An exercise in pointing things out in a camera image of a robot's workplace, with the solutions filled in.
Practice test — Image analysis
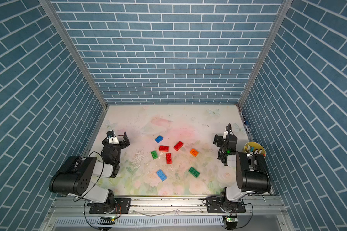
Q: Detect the orange lego brick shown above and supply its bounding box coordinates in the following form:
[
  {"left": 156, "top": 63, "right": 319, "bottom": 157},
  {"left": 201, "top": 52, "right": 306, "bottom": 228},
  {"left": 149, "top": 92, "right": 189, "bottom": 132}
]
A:
[{"left": 190, "top": 148, "right": 199, "bottom": 157}]

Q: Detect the long green lego brick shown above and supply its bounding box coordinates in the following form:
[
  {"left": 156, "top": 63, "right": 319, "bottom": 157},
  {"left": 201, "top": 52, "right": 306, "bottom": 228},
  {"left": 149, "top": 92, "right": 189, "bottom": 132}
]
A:
[{"left": 189, "top": 167, "right": 200, "bottom": 178}]

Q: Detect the red lego brick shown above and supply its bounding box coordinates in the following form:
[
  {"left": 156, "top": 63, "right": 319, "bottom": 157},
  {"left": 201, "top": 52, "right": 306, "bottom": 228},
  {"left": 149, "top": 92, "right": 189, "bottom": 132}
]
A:
[{"left": 173, "top": 141, "right": 184, "bottom": 151}]

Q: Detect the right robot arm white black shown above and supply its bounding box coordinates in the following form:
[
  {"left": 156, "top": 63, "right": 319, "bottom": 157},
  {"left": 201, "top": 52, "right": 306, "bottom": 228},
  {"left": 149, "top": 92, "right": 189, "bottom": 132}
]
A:
[{"left": 213, "top": 132, "right": 271, "bottom": 213}]

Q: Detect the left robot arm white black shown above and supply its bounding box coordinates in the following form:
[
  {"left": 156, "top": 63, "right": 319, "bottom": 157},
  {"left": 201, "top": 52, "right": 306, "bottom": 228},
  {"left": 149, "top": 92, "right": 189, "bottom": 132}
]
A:
[{"left": 49, "top": 131, "right": 131, "bottom": 216}]

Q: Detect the small green lego brick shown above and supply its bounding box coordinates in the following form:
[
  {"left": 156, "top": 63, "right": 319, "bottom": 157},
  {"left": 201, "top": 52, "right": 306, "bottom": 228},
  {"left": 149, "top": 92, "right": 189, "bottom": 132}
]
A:
[{"left": 151, "top": 150, "right": 159, "bottom": 159}]

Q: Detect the small blue lego brick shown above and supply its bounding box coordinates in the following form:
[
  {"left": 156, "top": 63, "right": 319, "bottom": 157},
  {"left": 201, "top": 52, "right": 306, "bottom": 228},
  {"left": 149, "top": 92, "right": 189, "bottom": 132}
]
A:
[{"left": 155, "top": 135, "right": 163, "bottom": 143}]

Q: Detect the red lego brick horizontal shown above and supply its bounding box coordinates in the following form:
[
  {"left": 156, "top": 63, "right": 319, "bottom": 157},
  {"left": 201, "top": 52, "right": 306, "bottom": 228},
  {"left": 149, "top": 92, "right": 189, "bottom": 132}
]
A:
[{"left": 159, "top": 145, "right": 169, "bottom": 152}]

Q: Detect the red lego brick vertical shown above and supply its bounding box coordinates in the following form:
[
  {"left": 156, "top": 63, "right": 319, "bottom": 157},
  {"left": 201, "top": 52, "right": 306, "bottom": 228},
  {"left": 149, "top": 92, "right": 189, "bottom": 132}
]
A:
[{"left": 166, "top": 153, "right": 172, "bottom": 164}]

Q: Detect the long blue lego brick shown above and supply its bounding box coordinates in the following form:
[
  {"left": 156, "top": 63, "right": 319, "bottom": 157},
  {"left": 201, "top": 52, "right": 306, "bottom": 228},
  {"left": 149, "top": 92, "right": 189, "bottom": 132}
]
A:
[{"left": 156, "top": 169, "right": 167, "bottom": 182}]

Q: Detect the yellow cup with markers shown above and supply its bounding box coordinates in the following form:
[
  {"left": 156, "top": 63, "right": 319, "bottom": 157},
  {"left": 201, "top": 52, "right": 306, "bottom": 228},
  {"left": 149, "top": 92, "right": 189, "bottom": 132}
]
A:
[{"left": 244, "top": 141, "right": 266, "bottom": 157}]

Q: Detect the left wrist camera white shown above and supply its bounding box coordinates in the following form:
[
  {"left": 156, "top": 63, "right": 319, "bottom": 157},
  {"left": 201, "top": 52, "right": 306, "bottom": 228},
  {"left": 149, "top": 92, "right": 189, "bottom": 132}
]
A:
[{"left": 107, "top": 131, "right": 119, "bottom": 144}]

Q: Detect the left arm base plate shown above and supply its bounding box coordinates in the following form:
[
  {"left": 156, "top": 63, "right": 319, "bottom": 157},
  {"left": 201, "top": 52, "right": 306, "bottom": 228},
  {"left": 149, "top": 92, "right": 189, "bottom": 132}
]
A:
[{"left": 87, "top": 198, "right": 131, "bottom": 214}]

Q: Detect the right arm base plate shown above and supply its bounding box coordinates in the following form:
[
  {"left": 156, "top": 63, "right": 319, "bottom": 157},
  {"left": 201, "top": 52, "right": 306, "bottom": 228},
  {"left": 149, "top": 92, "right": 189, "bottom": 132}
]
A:
[{"left": 205, "top": 197, "right": 246, "bottom": 213}]

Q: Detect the aluminium front rail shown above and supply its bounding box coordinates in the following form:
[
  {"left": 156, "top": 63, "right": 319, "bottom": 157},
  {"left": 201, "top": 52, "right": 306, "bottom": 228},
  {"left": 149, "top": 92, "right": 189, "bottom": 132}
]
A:
[{"left": 46, "top": 195, "right": 290, "bottom": 220}]

